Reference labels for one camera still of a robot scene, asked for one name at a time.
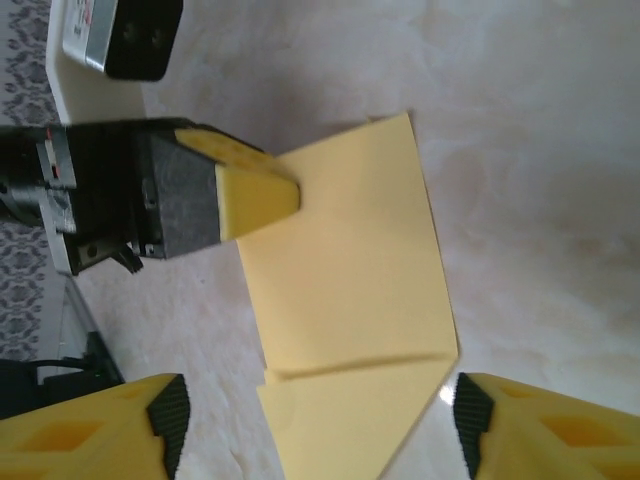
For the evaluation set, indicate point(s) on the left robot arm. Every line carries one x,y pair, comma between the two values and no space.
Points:
20,387

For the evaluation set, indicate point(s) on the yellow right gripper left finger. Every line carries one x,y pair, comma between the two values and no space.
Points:
75,440

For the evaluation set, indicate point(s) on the yellow square paper sheet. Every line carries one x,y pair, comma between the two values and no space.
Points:
350,250

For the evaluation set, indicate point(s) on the aluminium table side rail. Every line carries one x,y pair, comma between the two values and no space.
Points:
80,320

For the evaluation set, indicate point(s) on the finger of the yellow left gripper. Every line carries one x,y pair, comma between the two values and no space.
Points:
250,200
235,145

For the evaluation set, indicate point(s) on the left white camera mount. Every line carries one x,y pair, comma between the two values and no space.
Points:
100,100

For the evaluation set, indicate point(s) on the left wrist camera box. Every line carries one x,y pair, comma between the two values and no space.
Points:
135,40

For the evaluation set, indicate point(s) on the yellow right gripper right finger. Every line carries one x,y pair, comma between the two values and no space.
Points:
560,440

